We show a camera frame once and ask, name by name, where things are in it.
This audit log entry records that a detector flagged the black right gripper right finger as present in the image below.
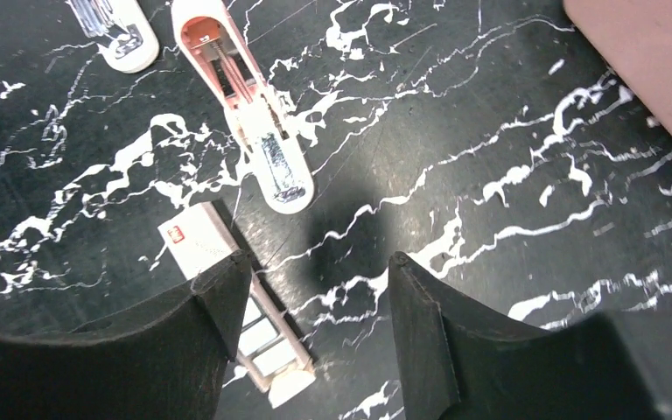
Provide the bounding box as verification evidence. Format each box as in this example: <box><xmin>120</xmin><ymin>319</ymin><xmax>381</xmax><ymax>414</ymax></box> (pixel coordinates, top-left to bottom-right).
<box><xmin>388</xmin><ymin>252</ymin><xmax>672</xmax><ymax>419</ymax></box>

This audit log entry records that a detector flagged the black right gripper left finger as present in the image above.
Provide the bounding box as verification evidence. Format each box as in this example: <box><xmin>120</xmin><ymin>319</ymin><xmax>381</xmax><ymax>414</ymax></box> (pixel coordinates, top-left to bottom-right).
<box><xmin>0</xmin><ymin>251</ymin><xmax>251</xmax><ymax>419</ymax></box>

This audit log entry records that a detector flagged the pink plastic storage box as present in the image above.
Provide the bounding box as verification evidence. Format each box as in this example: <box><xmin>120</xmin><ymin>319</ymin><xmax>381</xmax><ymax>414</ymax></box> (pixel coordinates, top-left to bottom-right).
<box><xmin>563</xmin><ymin>1</ymin><xmax>672</xmax><ymax>136</ymax></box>

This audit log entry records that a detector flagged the white staples box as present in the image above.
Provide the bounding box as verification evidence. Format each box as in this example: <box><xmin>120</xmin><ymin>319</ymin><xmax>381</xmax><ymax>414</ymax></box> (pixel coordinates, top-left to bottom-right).
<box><xmin>157</xmin><ymin>202</ymin><xmax>316</xmax><ymax>409</ymax></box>

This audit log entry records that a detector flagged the pink white small stapler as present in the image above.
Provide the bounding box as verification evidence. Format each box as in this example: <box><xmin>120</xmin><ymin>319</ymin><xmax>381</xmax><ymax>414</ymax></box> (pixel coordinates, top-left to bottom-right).
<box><xmin>171</xmin><ymin>1</ymin><xmax>315</xmax><ymax>214</ymax></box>

